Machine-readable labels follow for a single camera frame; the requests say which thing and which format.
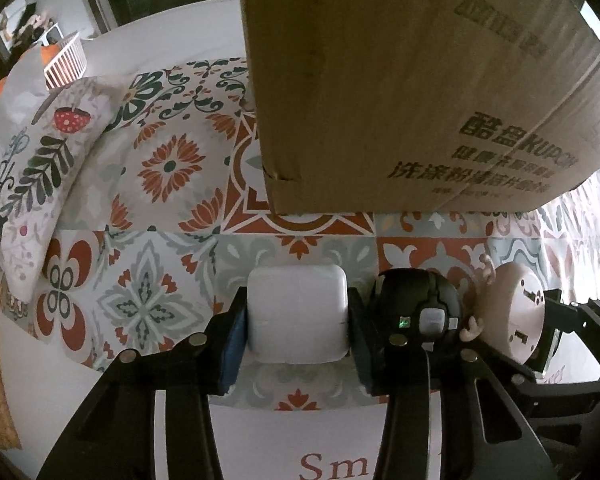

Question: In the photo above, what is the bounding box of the floral strawberry pillow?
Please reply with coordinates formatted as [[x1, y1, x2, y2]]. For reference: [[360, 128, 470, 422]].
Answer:
[[0, 52, 127, 307]]

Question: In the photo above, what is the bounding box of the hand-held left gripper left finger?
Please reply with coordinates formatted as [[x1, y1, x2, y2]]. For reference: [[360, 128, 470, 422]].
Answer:
[[35, 285, 251, 480]]

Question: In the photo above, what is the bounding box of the black round gadget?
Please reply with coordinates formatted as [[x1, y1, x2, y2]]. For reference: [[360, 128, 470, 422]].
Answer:
[[369, 267, 465, 349]]

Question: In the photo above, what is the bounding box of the white fruit bowl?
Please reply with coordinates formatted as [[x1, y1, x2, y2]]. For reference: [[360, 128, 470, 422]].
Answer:
[[42, 30, 89, 92]]

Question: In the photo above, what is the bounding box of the brown cardboard box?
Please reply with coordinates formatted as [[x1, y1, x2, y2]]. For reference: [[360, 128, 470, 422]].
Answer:
[[236, 0, 600, 216]]

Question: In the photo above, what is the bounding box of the patterned table runner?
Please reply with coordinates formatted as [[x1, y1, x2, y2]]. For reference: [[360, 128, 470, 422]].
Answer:
[[30, 57, 600, 411]]

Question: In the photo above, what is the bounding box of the pink round device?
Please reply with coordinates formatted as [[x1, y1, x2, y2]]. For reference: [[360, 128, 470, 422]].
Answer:
[[460, 255, 549, 367]]

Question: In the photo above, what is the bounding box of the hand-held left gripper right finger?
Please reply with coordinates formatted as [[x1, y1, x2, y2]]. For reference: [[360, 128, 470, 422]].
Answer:
[[347, 285, 574, 480]]

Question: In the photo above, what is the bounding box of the white charger case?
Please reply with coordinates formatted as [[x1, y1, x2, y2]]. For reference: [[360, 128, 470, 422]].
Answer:
[[246, 264, 351, 364]]

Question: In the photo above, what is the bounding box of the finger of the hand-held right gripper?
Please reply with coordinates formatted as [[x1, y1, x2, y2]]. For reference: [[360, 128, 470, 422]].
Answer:
[[512, 287, 600, 411]]

